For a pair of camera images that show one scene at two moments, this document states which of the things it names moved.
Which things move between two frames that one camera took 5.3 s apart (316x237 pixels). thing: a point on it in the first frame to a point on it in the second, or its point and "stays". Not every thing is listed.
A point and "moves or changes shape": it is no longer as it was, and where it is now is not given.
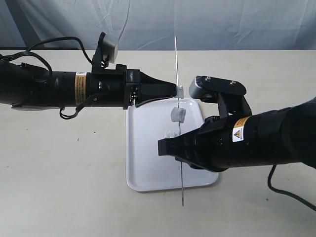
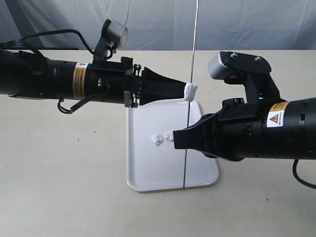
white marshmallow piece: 178,114 to 157,138
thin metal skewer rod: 178,112 to 192,82
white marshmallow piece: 169,134 stays
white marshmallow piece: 180,92 moves or changes shape
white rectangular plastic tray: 145,125 stays
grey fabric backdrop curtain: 154,24 stays
